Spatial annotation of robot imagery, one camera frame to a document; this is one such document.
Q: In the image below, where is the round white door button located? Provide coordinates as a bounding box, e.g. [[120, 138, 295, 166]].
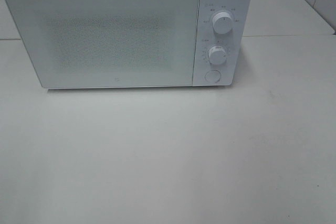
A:
[[205, 70, 221, 83]]

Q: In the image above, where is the white round knob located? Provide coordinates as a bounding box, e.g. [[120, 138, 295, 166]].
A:
[[208, 46, 227, 65], [212, 10, 234, 35]]

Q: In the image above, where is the white microwave door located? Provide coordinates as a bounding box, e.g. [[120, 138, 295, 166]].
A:
[[5, 0, 198, 89]]

